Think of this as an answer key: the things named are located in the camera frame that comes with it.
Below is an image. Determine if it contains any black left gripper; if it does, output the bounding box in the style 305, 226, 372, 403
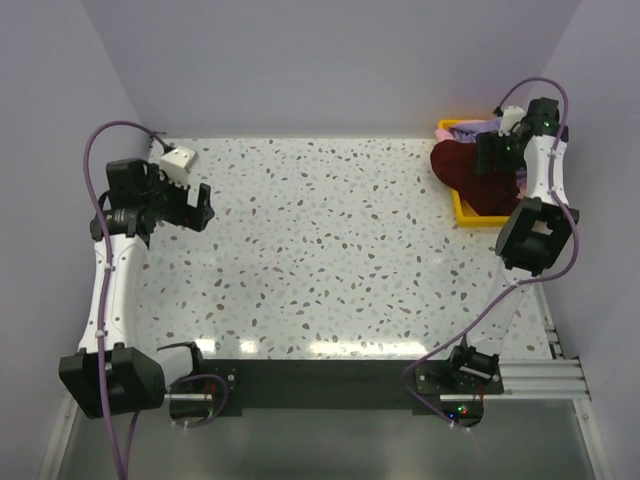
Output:
142, 164, 213, 232

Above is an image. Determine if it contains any dark red t shirt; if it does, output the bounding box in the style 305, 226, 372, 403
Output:
430, 140, 520, 216

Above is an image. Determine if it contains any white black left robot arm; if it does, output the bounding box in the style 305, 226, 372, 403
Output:
59, 148, 214, 419

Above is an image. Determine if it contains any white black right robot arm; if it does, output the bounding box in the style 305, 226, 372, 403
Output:
442, 98, 579, 394

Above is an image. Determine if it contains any lavender t shirt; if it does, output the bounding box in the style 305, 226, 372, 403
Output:
448, 117, 502, 144

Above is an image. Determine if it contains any pink t shirt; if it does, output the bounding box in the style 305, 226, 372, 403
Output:
435, 128, 456, 143

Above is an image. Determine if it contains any yellow plastic bin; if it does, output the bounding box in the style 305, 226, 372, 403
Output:
437, 119, 509, 228

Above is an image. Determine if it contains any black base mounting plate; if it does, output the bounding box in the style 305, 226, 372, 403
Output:
169, 359, 504, 421

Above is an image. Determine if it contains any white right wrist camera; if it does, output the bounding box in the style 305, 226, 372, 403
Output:
494, 106, 526, 137

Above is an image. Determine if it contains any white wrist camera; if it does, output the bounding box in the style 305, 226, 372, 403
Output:
494, 106, 526, 137
159, 146, 197, 187

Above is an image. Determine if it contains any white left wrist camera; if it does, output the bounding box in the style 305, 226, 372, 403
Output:
159, 146, 197, 187

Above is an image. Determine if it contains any aluminium extrusion rail frame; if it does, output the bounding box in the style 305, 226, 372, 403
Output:
37, 279, 614, 480

